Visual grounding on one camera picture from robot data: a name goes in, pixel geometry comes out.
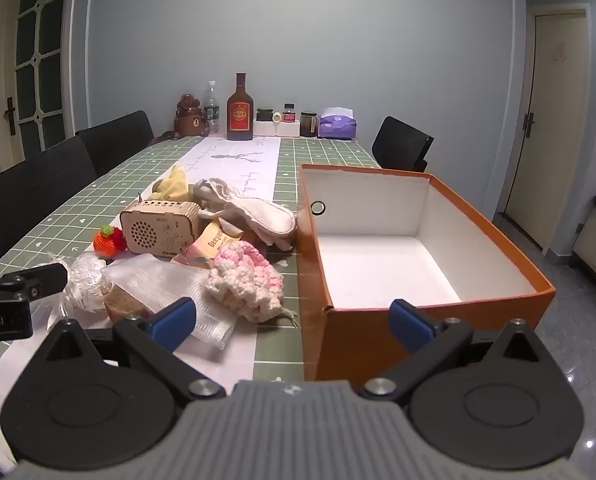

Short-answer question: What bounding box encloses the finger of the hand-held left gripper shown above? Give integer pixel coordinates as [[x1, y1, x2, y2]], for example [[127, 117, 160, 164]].
[[0, 262, 69, 305]]

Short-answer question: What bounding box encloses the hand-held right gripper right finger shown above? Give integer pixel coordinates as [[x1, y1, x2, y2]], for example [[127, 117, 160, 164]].
[[360, 299, 544, 403]]

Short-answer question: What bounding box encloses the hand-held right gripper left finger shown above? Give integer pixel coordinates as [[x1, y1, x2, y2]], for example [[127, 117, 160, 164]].
[[42, 297, 226, 403]]

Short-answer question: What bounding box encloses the orange cardboard box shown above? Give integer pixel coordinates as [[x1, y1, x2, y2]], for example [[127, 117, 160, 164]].
[[297, 162, 557, 387]]

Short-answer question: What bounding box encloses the clear bag with brown sponge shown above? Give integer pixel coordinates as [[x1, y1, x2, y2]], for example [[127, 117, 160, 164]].
[[100, 253, 237, 351]]

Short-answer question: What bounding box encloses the crumpled clear plastic bag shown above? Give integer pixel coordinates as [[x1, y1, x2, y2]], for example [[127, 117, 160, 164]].
[[28, 254, 109, 315]]

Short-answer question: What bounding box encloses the black chair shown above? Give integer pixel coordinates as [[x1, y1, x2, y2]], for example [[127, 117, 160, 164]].
[[0, 135, 99, 267], [371, 116, 435, 174], [74, 110, 155, 179]]

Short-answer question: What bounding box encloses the red crocheted strawberry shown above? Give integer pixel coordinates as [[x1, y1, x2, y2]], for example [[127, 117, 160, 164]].
[[93, 225, 128, 254]]

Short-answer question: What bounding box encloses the pink white crocheted pouch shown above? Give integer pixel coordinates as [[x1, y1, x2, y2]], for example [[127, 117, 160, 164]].
[[205, 241, 299, 328]]

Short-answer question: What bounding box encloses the orange snack packet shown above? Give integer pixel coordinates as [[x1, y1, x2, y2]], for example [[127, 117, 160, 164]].
[[170, 219, 245, 269]]

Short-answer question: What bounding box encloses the wooden radio box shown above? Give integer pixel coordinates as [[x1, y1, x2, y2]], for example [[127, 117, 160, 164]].
[[120, 199, 201, 260]]

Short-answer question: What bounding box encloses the beige fabric glove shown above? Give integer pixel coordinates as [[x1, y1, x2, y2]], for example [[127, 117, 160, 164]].
[[193, 178, 299, 252]]

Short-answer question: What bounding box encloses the yellow cloth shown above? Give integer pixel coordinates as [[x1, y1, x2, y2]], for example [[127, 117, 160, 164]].
[[150, 165, 195, 202]]

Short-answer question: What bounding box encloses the white printed table runner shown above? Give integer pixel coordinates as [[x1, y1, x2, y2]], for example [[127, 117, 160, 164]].
[[0, 135, 282, 406]]

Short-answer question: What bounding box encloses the green checked tablecloth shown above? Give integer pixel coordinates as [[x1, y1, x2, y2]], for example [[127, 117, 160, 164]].
[[0, 134, 385, 413]]

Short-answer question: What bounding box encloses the glass panel door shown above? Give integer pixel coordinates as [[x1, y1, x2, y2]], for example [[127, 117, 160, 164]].
[[0, 0, 81, 171]]

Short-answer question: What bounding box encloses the purple tissue pack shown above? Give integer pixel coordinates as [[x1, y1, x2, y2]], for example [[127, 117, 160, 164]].
[[317, 105, 357, 140]]

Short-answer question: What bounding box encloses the brown liquor bottle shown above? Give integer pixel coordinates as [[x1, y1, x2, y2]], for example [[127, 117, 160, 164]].
[[226, 72, 255, 142]]

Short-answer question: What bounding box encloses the clear water bottle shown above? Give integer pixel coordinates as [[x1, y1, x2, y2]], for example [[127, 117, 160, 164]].
[[203, 80, 222, 136]]

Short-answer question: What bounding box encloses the cream wooden door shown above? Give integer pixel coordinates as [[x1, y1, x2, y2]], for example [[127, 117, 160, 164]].
[[495, 2, 593, 256]]

